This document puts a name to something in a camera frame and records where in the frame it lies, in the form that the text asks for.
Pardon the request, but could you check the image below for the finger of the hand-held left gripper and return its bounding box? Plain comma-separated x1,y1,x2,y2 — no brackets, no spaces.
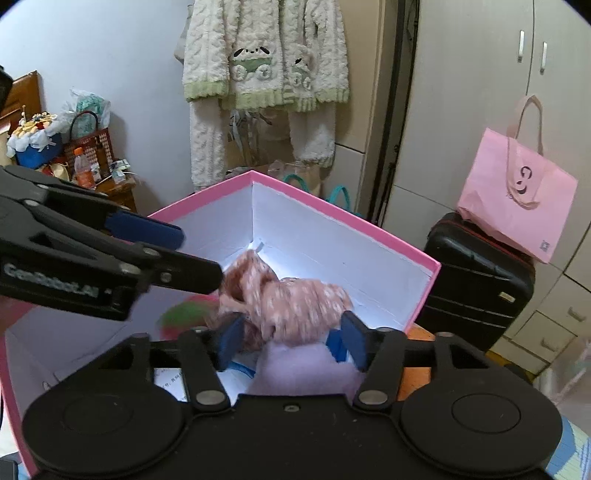
0,165,187,251
92,239,225,295

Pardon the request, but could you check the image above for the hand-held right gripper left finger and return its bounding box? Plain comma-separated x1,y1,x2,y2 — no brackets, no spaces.
99,314,246,414

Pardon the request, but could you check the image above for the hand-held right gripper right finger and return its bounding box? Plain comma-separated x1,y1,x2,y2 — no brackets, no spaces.
341,311,499,414

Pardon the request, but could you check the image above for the blue wet wipes pack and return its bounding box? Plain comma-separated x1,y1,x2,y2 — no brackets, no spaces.
325,330,350,364

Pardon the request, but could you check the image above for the pink and green plush toy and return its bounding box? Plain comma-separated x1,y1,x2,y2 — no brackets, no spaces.
158,296,221,342

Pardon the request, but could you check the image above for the purple plush toy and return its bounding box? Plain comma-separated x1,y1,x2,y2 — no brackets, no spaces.
245,339,370,398

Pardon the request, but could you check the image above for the pink cardboard box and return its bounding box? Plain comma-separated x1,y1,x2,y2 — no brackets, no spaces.
0,170,442,479

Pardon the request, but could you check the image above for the wooden nightstand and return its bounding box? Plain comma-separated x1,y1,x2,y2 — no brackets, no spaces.
94,177,139,214

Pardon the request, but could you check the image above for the white paper sheet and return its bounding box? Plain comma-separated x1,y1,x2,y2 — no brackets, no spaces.
154,367,191,403

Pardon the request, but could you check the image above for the orange drink bottle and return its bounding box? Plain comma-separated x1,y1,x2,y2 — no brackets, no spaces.
73,148,98,190

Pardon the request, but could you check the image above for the brown woven basket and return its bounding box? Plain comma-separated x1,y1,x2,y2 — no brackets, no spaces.
62,111,114,185

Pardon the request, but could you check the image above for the black suitcase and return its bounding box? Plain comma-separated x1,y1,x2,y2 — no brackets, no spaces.
422,212,537,354

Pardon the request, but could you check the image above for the blue bucket bouquet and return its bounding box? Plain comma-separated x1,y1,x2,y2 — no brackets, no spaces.
6,111,64,168

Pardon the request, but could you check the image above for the clear plastic bag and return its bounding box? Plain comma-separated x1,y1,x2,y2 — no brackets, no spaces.
60,88,112,139

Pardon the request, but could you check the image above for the beige wooden board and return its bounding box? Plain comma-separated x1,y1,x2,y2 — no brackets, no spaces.
334,0,394,223

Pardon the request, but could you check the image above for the wooden headboard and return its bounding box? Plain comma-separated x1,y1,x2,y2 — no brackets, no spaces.
0,71,41,134

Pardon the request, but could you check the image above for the cream fluffy robe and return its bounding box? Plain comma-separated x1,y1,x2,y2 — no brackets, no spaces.
182,0,351,193

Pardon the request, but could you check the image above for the pink tote bag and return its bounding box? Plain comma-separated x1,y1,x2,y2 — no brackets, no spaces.
457,95,579,265

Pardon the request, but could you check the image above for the black clothes rack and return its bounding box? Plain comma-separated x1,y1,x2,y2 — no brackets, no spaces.
368,0,417,227

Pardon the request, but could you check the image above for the beige wardrobe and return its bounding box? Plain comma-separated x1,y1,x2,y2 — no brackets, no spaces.
365,0,591,385

